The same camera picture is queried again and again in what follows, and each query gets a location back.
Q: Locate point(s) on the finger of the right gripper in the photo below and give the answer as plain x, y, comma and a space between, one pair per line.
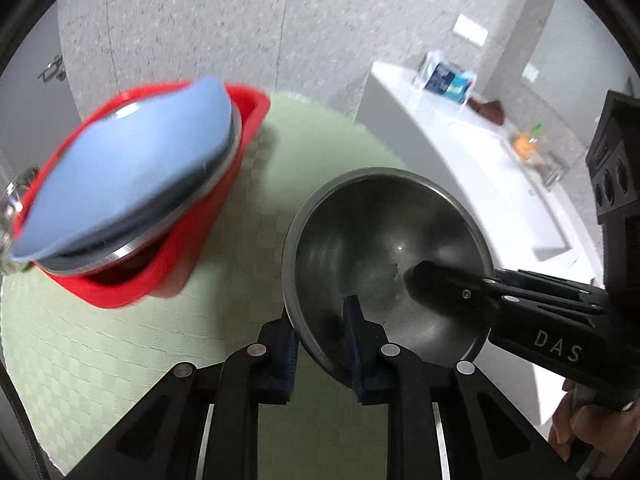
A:
506, 309
549, 285

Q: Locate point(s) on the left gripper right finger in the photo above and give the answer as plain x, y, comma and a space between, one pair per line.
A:
386, 374

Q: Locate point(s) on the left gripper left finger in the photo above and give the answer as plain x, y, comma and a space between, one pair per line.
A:
262, 373

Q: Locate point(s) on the medium steel bowl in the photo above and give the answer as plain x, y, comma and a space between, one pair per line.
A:
362, 234

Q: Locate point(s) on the large wide steel bowl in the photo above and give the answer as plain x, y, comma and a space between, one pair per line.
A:
152, 221

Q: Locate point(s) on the light blue square plate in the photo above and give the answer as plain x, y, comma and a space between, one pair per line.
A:
122, 162

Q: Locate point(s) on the person's right hand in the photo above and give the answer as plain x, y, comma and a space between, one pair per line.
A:
611, 433

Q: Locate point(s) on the white counter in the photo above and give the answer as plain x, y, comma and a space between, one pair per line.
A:
526, 226

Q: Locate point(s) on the sink faucet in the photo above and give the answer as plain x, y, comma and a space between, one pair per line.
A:
551, 168

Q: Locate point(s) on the orange bottle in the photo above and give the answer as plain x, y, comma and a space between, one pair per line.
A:
525, 143

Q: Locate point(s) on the red plastic basin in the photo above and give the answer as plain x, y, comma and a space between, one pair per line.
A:
164, 269

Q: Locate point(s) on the brown cloth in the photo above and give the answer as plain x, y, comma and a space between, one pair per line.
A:
491, 110

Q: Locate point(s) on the green table mat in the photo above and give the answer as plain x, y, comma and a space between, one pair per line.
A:
79, 368

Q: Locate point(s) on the blue tissue pack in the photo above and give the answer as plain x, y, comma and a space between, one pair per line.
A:
444, 78

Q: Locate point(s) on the small ribbed steel bowl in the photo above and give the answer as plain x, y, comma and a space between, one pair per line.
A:
11, 205

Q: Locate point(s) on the grey door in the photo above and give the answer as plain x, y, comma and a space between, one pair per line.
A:
35, 117

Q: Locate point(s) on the single wall socket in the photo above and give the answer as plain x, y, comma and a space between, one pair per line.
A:
530, 73

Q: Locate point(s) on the double wall switch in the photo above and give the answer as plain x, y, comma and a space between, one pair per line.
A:
470, 31

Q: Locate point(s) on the door handle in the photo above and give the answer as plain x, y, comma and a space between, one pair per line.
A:
54, 70

